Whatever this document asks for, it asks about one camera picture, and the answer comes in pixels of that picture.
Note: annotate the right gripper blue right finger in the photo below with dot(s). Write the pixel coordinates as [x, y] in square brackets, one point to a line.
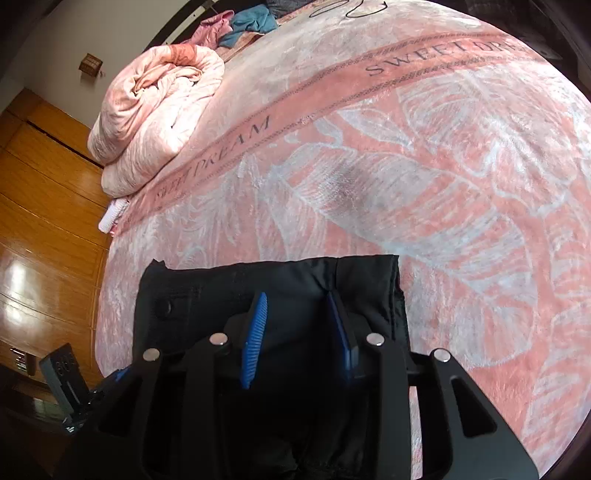
[348, 346]

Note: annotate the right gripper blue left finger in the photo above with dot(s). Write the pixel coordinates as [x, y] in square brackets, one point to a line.
[252, 338]

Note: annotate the black pants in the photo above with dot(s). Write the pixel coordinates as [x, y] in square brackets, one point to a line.
[180, 411]

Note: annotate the white pink knitted cloth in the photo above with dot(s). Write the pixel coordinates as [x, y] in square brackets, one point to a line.
[113, 212]

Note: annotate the wooden wardrobe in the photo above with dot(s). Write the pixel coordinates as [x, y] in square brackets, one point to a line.
[52, 253]

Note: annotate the pink floral bed blanket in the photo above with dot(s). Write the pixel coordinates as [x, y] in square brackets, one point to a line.
[411, 129]

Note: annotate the pink folded comforter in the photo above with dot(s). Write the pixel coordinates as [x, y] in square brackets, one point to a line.
[150, 111]

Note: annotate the pink crumpled garment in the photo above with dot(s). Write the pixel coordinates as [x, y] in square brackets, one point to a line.
[210, 31]

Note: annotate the blue crumpled cloth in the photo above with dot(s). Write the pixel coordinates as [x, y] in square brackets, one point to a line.
[257, 19]

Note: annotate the black bed headboard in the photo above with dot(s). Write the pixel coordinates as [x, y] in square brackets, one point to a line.
[180, 21]

